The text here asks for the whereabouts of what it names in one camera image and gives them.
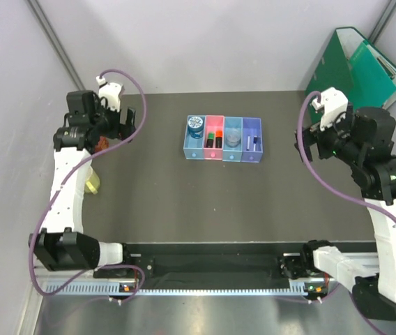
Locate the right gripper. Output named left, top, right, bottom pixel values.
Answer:
left=294, top=105, right=362, bottom=165

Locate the brown box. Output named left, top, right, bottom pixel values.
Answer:
left=94, top=136, right=109, bottom=153

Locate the purple plastic bin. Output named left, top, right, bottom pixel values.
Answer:
left=241, top=117, right=264, bottom=163

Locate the blue slime jar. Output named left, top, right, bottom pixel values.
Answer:
left=187, top=115, right=205, bottom=139

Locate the light blue bin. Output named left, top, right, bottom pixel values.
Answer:
left=183, top=115, right=206, bottom=160
left=222, top=117, right=243, bottom=162

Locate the clear staples box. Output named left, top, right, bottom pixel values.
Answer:
left=225, top=128, right=242, bottom=148

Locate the green cap highlighter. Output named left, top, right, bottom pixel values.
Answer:
left=206, top=132, right=215, bottom=148

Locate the pink plastic bin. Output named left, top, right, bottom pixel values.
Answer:
left=204, top=115, right=224, bottom=160

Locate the orange cap highlighter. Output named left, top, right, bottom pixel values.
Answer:
left=215, top=129, right=223, bottom=149

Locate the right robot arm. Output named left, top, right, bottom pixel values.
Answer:
left=296, top=107, right=396, bottom=321

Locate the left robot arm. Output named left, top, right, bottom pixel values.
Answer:
left=33, top=83, right=135, bottom=277

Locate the yellow white mug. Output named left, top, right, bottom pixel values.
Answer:
left=84, top=167, right=100, bottom=195

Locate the teal folder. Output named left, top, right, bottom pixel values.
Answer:
left=348, top=42, right=396, bottom=109

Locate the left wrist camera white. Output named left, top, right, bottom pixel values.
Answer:
left=96, top=76, right=125, bottom=112

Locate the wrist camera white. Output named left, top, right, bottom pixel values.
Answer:
left=96, top=76, right=125, bottom=112
left=311, top=87, right=349, bottom=132

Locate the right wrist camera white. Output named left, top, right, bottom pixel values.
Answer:
left=311, top=87, right=349, bottom=132

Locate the green ring binder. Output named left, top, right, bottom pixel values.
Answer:
left=305, top=27, right=396, bottom=109

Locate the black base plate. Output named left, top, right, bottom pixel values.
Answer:
left=89, top=242, right=376, bottom=283

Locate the aluminium rail with cable duct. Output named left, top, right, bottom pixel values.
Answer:
left=30, top=253, right=396, bottom=297

